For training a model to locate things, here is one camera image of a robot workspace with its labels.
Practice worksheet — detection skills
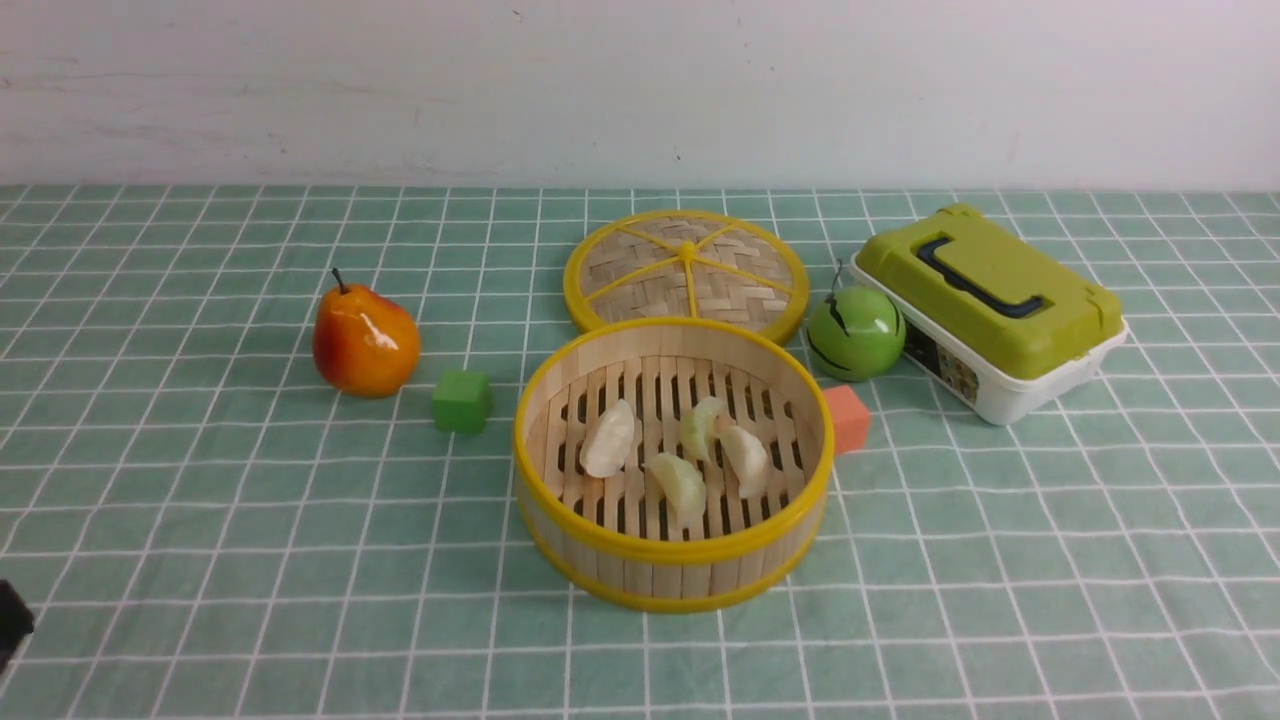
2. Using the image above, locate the green lid white lunch box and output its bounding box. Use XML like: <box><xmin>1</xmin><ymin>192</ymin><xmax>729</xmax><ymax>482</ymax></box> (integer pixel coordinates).
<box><xmin>850</xmin><ymin>202</ymin><xmax>1129</xmax><ymax>427</ymax></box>

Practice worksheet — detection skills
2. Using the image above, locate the green checkered tablecloth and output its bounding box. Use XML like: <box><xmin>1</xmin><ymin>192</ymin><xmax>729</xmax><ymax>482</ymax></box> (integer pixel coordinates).
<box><xmin>1</xmin><ymin>184</ymin><xmax>1279</xmax><ymax>719</ymax></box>

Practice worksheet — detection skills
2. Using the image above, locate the white dumpling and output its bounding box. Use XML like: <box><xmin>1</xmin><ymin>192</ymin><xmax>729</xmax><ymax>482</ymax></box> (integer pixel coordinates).
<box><xmin>579</xmin><ymin>398</ymin><xmax>636</xmax><ymax>480</ymax></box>
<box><xmin>718</xmin><ymin>424</ymin><xmax>773</xmax><ymax>500</ymax></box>

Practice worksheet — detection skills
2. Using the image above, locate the orange red pear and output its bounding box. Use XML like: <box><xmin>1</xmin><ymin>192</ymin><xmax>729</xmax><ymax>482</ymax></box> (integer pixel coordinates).
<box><xmin>312</xmin><ymin>266</ymin><xmax>421</xmax><ymax>398</ymax></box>

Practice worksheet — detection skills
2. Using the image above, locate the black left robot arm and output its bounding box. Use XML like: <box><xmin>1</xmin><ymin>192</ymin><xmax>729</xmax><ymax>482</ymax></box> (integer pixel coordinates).
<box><xmin>0</xmin><ymin>579</ymin><xmax>35</xmax><ymax>674</ymax></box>

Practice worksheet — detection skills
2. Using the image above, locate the pale green dumpling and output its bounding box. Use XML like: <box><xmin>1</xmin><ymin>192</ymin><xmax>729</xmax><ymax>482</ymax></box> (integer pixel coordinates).
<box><xmin>645</xmin><ymin>452</ymin><xmax>707</xmax><ymax>530</ymax></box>
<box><xmin>678</xmin><ymin>396</ymin><xmax>728</xmax><ymax>462</ymax></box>

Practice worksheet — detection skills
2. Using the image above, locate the woven bamboo steamer lid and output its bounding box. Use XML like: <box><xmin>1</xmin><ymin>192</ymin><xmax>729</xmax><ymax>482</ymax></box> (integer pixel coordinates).
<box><xmin>563</xmin><ymin>209</ymin><xmax>810</xmax><ymax>345</ymax></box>

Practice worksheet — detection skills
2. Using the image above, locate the green cube block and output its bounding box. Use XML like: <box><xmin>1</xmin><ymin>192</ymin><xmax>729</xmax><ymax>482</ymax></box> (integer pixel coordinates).
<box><xmin>431</xmin><ymin>369</ymin><xmax>493</xmax><ymax>436</ymax></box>

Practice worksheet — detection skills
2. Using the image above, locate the white dumpling bottom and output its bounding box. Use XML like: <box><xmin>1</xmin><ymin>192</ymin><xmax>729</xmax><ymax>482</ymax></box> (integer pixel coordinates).
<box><xmin>579</xmin><ymin>398</ymin><xmax>636</xmax><ymax>480</ymax></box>

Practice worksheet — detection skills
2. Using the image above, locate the green apple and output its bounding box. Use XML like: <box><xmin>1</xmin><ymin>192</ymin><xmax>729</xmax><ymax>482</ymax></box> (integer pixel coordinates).
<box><xmin>804</xmin><ymin>260</ymin><xmax>908</xmax><ymax>382</ymax></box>

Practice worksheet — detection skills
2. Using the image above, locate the orange cube block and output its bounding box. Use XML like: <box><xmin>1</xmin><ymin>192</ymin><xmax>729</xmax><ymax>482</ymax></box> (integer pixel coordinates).
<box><xmin>823</xmin><ymin>386</ymin><xmax>872</xmax><ymax>455</ymax></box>

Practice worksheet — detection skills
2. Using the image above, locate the bamboo steamer tray yellow rim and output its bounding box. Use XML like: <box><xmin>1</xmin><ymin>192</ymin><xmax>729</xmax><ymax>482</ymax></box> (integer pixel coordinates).
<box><xmin>512</xmin><ymin>318</ymin><xmax>835</xmax><ymax>612</ymax></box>

